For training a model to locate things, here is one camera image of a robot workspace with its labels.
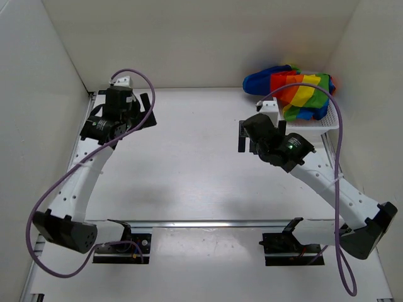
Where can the white perforated plastic basket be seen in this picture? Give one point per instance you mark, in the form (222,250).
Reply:
(315,128)

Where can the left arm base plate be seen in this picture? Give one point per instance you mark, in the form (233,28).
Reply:
(126,253)

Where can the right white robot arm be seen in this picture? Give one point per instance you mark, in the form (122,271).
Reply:
(360,221)

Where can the aluminium front rail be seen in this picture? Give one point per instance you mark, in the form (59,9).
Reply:
(208,223)

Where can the rainbow striped shorts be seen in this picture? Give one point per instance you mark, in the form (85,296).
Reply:
(297,102)

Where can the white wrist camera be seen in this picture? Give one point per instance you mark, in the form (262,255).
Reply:
(125,82)
(270,108)

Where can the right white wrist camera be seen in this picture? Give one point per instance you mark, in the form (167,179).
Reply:
(270,108)

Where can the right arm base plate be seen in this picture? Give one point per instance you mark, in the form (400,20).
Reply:
(281,250)

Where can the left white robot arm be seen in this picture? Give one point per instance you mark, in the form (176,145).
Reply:
(64,222)

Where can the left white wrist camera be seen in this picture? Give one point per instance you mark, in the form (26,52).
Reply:
(125,82)

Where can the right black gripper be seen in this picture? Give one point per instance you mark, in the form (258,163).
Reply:
(242,135)

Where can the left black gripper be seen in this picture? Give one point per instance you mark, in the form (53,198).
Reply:
(145,104)

